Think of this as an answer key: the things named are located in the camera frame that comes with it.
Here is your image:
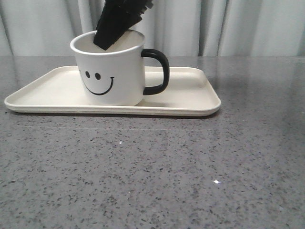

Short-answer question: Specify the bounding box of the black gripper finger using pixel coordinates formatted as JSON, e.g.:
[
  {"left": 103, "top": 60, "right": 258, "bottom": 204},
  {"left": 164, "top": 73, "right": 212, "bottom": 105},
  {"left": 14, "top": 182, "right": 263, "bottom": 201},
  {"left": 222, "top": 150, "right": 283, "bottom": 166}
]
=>
[{"left": 93, "top": 0, "right": 153, "bottom": 50}]

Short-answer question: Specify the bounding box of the white smiley mug black handle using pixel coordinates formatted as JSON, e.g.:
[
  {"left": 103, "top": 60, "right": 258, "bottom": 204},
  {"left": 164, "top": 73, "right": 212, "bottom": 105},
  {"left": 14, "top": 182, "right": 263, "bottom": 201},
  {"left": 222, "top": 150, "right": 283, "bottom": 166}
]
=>
[{"left": 70, "top": 30, "right": 170, "bottom": 106}]

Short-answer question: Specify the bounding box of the pale grey pleated curtain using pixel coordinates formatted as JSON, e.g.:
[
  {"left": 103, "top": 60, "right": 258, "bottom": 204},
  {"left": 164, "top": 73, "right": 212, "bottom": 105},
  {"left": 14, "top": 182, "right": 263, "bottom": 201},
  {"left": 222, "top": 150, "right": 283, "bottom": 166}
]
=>
[{"left": 0, "top": 0, "right": 305, "bottom": 56}]

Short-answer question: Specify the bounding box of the cream rectangular plastic tray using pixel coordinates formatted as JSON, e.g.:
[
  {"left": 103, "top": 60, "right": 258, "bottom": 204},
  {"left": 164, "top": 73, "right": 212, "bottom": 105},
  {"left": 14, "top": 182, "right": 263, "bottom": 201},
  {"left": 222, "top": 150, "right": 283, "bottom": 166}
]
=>
[{"left": 4, "top": 66, "right": 221, "bottom": 116}]

